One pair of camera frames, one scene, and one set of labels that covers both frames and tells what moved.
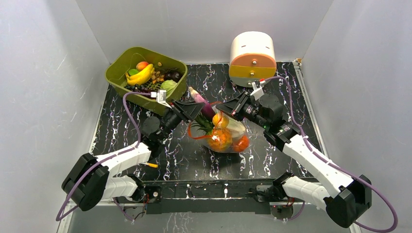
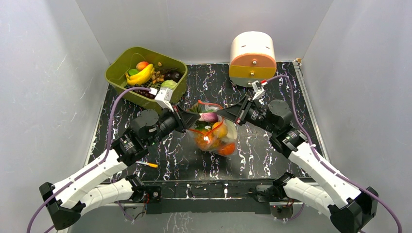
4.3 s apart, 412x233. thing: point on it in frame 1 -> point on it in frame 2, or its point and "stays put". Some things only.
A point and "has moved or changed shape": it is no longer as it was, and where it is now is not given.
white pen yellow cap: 150,164 stays put
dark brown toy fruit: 173,74 stays put
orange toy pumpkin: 242,144 -> 226,149
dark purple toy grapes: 137,88 stays put
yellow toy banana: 142,77 stays put
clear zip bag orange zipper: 228,134 has moved or changed shape
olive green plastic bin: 122,59 stays put
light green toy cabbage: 168,85 stays put
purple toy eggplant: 207,110 -> 209,117
